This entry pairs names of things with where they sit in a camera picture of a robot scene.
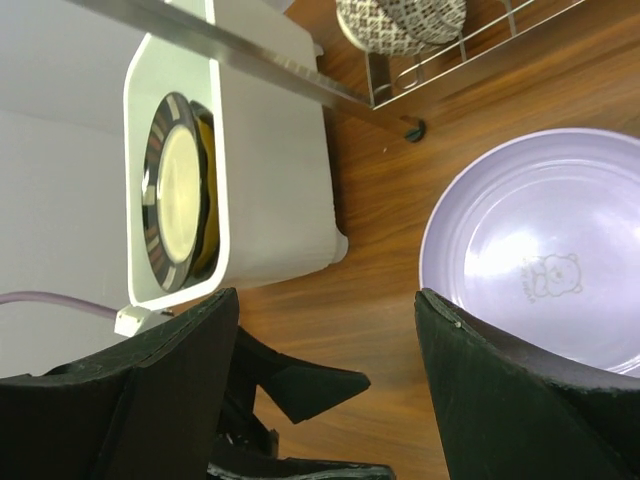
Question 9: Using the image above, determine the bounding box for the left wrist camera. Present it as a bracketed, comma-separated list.
[114, 305, 173, 338]

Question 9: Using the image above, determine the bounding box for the lavender plate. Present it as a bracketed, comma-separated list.
[419, 128, 639, 377]

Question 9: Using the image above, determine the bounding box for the orange polka dot plate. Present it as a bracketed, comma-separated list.
[193, 110, 220, 277]

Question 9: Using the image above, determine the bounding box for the white plastic bin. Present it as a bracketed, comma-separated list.
[122, 0, 350, 309]

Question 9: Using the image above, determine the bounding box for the black gold striped plate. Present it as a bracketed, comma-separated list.
[141, 91, 206, 293]

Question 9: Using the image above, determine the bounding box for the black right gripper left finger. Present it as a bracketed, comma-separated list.
[1, 289, 239, 479]

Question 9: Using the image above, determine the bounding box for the metal dish rack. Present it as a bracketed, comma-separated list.
[78, 1, 594, 142]

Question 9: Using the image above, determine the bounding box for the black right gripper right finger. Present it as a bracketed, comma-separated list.
[415, 289, 639, 479]

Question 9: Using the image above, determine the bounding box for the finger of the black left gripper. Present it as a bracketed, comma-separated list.
[207, 450, 395, 479]
[219, 328, 370, 450]

